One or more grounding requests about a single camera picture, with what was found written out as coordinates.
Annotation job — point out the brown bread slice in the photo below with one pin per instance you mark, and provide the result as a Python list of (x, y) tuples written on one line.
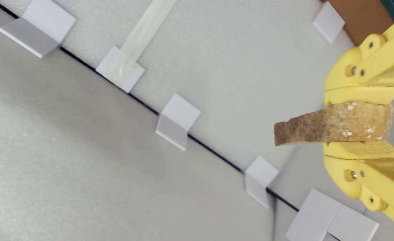
[(334, 125)]

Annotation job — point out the translucent plastic strip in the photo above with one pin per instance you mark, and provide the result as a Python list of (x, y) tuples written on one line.
[(146, 30)]

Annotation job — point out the white wall clip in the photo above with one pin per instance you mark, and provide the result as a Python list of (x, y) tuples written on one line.
[(260, 180), (120, 72), (312, 217), (354, 224), (327, 21), (37, 28), (176, 120)]

